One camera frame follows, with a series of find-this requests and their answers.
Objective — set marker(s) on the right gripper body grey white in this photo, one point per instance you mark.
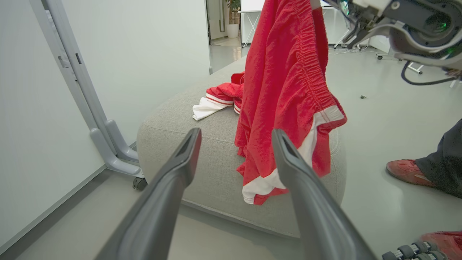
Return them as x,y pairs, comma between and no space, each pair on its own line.
415,25

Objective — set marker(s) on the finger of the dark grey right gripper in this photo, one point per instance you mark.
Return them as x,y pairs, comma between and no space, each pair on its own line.
317,216

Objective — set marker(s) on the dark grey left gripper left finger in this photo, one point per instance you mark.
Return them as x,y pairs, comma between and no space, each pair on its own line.
158,209

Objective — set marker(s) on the dark grey pointed left gripper right finger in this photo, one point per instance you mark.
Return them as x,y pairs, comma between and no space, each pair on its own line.
331,3

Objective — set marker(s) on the red shorts with white trim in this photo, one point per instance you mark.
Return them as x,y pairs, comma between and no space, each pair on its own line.
281,90

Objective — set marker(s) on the red garment with white stripes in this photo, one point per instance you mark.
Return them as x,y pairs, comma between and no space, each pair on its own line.
218,99

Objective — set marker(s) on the black caster wheel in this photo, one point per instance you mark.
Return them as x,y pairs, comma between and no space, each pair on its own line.
139,183

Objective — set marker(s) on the grey fabric ottoman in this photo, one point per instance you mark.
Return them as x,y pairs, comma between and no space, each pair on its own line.
216,155

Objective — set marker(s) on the white folding table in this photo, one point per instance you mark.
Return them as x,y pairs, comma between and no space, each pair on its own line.
251,14

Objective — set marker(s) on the green potted plant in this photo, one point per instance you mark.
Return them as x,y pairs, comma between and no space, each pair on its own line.
233,21

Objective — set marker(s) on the red sneaker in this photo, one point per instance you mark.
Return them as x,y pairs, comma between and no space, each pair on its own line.
445,242
408,171

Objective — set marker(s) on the grey roller wheel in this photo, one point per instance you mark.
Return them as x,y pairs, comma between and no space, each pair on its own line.
415,251

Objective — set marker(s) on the dark trouser leg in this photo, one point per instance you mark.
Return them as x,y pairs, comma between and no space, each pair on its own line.
444,166

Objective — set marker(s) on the grey partition post with foot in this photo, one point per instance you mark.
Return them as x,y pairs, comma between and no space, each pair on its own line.
83,94

